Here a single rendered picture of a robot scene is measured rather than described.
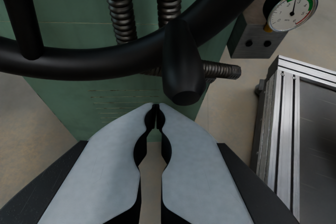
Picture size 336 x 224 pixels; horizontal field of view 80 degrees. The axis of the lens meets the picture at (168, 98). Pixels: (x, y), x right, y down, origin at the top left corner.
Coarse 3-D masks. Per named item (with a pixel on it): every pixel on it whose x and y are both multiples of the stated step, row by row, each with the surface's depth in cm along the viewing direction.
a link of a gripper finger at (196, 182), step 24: (168, 120) 10; (192, 120) 10; (168, 144) 9; (192, 144) 9; (216, 144) 9; (168, 168) 8; (192, 168) 8; (216, 168) 8; (168, 192) 7; (192, 192) 7; (216, 192) 7; (168, 216) 6; (192, 216) 6; (216, 216) 6; (240, 216) 6
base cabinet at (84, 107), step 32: (0, 0) 30; (64, 0) 31; (96, 0) 31; (192, 0) 32; (0, 32) 35; (64, 32) 36; (96, 32) 36; (224, 32) 38; (64, 96) 52; (96, 96) 53; (128, 96) 54; (160, 96) 55; (96, 128) 70
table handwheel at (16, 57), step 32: (32, 0) 13; (224, 0) 12; (32, 32) 14; (160, 32) 15; (192, 32) 14; (0, 64) 15; (32, 64) 16; (64, 64) 16; (96, 64) 17; (128, 64) 16; (160, 64) 17
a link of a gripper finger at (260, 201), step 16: (224, 144) 9; (224, 160) 8; (240, 160) 8; (240, 176) 7; (256, 176) 7; (240, 192) 7; (256, 192) 7; (272, 192) 7; (256, 208) 6; (272, 208) 6
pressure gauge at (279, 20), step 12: (276, 0) 27; (288, 0) 26; (300, 0) 26; (312, 0) 27; (264, 12) 30; (276, 12) 28; (288, 12) 28; (300, 12) 28; (312, 12) 28; (276, 24) 30; (288, 24) 30; (300, 24) 29
